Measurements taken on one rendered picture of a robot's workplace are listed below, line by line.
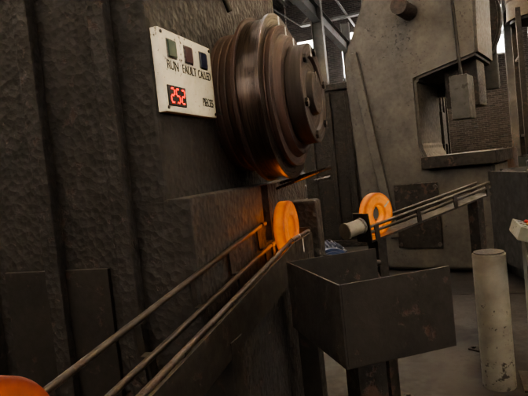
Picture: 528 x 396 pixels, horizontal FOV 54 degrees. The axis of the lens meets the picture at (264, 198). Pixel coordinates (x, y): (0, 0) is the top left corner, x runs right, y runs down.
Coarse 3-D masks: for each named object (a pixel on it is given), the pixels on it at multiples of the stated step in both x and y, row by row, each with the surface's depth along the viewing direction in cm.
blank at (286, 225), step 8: (288, 200) 153; (280, 208) 148; (288, 208) 151; (280, 216) 147; (288, 216) 151; (296, 216) 158; (280, 224) 146; (288, 224) 157; (296, 224) 158; (280, 232) 146; (288, 232) 149; (296, 232) 157; (280, 240) 147
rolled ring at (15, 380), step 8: (0, 376) 53; (8, 376) 54; (16, 376) 55; (0, 384) 53; (8, 384) 53; (16, 384) 54; (24, 384) 55; (32, 384) 56; (0, 392) 52; (8, 392) 53; (16, 392) 54; (24, 392) 55; (32, 392) 56; (40, 392) 57
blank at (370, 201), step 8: (376, 192) 193; (368, 200) 190; (376, 200) 192; (384, 200) 195; (360, 208) 191; (368, 208) 190; (384, 208) 195; (368, 216) 189; (384, 216) 195; (384, 224) 195; (384, 232) 195
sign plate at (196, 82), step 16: (160, 32) 110; (160, 48) 110; (192, 48) 125; (160, 64) 110; (176, 64) 116; (192, 64) 124; (208, 64) 133; (160, 80) 110; (176, 80) 116; (192, 80) 124; (208, 80) 132; (160, 96) 111; (176, 96) 115; (192, 96) 123; (208, 96) 131; (176, 112) 115; (192, 112) 122; (208, 112) 130
